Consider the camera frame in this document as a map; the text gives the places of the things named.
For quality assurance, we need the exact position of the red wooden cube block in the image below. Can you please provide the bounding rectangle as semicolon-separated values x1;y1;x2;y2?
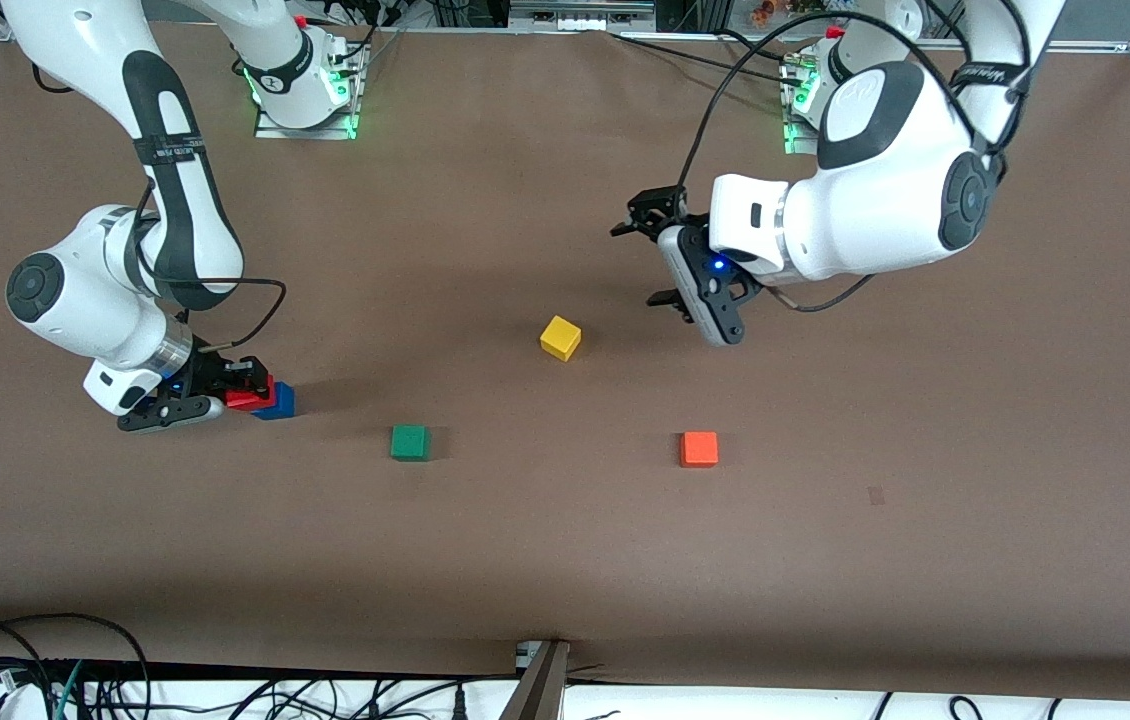
225;376;278;412

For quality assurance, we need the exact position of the blue wooden cube block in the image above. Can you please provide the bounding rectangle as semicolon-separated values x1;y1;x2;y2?
253;383;296;422

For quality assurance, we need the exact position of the yellow wooden cube block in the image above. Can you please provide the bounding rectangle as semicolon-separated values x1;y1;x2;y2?
539;315;583;362

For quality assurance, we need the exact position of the green wooden cube block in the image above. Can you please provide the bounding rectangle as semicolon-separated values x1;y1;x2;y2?
389;424;432;463

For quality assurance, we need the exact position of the silver metal box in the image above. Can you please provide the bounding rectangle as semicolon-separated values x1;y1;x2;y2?
510;0;656;33

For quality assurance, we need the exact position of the brown table cover sheet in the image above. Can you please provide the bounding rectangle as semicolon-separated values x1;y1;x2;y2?
0;18;1130;701

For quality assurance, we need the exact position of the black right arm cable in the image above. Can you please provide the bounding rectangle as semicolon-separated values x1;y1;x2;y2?
130;180;288;351

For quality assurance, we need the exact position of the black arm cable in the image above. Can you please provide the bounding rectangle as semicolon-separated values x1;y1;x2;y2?
130;180;288;351
675;10;1036;314

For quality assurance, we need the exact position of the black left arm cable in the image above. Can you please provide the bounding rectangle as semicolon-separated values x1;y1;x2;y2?
675;10;1036;314

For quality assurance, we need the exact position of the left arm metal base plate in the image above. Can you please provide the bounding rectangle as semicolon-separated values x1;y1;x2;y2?
782;60;826;158

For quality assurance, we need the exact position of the long black table cable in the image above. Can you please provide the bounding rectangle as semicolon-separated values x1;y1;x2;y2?
610;33;796;83

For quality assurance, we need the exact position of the short black table cable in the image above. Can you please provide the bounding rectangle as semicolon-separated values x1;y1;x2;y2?
715;28;801;66

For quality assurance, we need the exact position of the black right arm strap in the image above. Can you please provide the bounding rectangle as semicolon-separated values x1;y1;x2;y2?
133;135;206;166

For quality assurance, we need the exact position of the black arm strap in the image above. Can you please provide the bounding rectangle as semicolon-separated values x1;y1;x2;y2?
133;135;206;166
950;62;1031;91

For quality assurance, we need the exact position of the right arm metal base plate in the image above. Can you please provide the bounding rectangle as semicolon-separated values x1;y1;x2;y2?
254;40;359;141

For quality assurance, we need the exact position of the large black looped cable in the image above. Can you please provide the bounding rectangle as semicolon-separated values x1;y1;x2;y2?
0;612;151;720

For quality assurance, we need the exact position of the black left arm strap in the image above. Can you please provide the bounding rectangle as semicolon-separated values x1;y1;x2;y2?
950;62;1031;91

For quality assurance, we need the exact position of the teal cable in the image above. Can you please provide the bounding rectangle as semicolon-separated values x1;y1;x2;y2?
53;660;86;720

